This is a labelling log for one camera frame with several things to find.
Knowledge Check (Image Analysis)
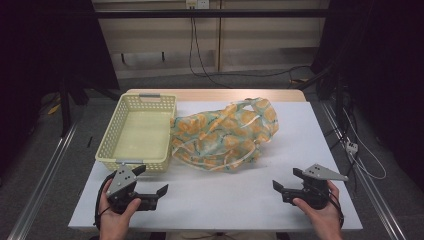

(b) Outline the wooden table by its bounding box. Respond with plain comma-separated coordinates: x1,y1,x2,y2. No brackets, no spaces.
125,88,307,103

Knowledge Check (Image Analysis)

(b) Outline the pale yellow plastic basket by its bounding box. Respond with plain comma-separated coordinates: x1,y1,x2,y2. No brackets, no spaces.
94,93,178,174

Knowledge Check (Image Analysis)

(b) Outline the black horizontal bar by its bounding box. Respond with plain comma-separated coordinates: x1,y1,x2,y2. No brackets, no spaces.
94,8,336,19

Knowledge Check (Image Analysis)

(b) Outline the person's right hand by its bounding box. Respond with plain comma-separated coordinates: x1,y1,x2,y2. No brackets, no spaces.
292,179,345,240

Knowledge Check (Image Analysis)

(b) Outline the black floor cable bundle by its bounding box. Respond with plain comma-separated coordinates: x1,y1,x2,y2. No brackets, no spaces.
328,94,360,178

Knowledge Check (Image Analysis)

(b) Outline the white floor cable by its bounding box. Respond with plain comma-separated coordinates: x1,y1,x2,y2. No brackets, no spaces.
342,108,388,181

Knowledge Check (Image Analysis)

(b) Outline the black wall cable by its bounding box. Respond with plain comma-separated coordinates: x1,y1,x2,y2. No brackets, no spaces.
188,16,313,90

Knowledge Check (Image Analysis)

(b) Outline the metal floor rail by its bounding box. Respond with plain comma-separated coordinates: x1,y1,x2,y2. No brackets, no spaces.
6,121,80,240
320,100,408,240

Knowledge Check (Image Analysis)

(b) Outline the orange print shopping bag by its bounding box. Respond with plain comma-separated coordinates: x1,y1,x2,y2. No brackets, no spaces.
169,96,280,173

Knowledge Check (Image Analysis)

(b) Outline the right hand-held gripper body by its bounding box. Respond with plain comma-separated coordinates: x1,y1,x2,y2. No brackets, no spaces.
281,163,350,211

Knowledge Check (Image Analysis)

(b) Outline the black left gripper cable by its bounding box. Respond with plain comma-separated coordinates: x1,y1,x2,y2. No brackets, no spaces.
94,173,116,231

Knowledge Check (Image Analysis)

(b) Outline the yellow floor marker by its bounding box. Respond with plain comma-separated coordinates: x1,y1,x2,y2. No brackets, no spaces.
47,102,62,116

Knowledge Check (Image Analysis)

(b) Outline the black metal stand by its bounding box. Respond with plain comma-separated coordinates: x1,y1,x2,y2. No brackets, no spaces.
57,74,119,138
295,64,346,102

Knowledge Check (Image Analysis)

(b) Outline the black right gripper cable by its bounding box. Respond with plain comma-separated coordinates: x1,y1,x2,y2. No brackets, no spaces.
328,189,345,231

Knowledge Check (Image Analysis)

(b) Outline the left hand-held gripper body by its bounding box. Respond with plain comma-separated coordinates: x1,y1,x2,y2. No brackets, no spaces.
105,164,160,215

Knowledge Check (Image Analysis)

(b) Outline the white power strip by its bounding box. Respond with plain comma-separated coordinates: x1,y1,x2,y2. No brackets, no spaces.
345,141,360,155

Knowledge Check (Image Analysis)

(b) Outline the white table mat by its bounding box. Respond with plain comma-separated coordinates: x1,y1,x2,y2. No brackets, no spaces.
68,100,364,233

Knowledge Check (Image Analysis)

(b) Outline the white wall socket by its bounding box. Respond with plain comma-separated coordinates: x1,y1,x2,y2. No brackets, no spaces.
185,0,211,10

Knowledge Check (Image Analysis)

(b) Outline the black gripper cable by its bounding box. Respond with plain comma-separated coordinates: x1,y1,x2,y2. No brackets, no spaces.
94,173,116,231
328,189,345,231

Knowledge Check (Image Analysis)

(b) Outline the person's left hand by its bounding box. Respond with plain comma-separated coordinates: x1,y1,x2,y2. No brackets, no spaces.
98,187,143,240

